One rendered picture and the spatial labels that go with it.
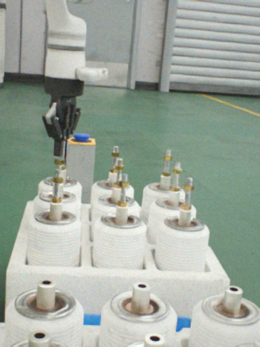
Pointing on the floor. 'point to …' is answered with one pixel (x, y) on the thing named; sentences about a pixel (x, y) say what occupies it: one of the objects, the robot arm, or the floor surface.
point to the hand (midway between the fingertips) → (60, 148)
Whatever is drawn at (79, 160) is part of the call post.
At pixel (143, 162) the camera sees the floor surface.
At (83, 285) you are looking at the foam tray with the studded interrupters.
